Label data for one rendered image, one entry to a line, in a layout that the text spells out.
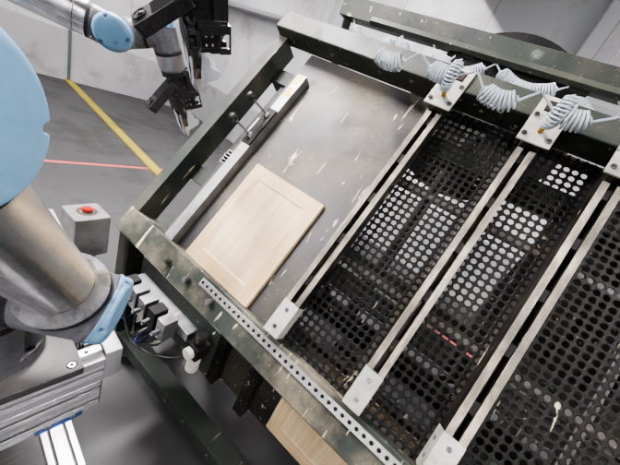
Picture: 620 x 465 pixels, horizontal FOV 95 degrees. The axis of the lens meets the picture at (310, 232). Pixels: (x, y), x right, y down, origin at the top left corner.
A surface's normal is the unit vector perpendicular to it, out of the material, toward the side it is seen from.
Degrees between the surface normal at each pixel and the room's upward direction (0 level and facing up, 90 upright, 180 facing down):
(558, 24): 90
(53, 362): 0
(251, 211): 57
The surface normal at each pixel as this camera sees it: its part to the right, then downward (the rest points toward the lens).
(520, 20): -0.62, 0.10
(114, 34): 0.36, 0.54
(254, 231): -0.23, -0.31
